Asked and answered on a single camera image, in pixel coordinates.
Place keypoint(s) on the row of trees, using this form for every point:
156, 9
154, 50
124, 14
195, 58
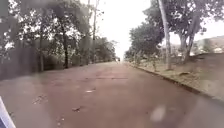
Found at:
50, 36

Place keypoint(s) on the thin pole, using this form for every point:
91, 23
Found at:
89, 23

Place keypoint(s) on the pale utility pole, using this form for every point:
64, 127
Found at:
165, 36

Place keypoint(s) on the reddish brown dirt road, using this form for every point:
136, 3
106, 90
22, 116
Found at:
106, 96

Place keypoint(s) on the kerb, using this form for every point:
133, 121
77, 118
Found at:
173, 81

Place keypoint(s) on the group of trees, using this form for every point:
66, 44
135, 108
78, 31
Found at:
143, 41

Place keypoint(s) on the large tree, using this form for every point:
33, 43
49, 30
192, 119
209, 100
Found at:
190, 20

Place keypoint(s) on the grass verge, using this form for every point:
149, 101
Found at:
193, 75

